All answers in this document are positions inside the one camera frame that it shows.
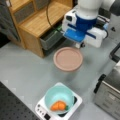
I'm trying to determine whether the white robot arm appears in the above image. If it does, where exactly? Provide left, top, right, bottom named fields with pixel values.
left=62, top=0, right=120, bottom=48

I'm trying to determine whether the pink pan with white handle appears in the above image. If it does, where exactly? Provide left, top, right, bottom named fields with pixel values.
left=53, top=47, right=83, bottom=72

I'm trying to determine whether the silver toaster oven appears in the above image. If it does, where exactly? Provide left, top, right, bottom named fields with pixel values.
left=94, top=42, right=120, bottom=120

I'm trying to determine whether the grey metal bin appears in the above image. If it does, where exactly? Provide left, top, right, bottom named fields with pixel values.
left=40, top=30, right=63, bottom=50

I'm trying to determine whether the orange toy carrot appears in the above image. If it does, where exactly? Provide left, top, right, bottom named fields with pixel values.
left=51, top=101, right=68, bottom=111

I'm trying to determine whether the teal bowl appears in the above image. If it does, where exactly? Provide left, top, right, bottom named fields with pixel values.
left=44, top=85, right=74, bottom=114

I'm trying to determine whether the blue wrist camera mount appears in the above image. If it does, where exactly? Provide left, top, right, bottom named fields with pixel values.
left=64, top=29, right=85, bottom=43

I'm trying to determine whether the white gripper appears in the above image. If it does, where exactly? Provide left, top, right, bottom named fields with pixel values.
left=62, top=9, right=107, bottom=48

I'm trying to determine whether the wooden cutting board box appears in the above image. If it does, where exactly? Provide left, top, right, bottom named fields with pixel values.
left=8, top=0, right=73, bottom=57

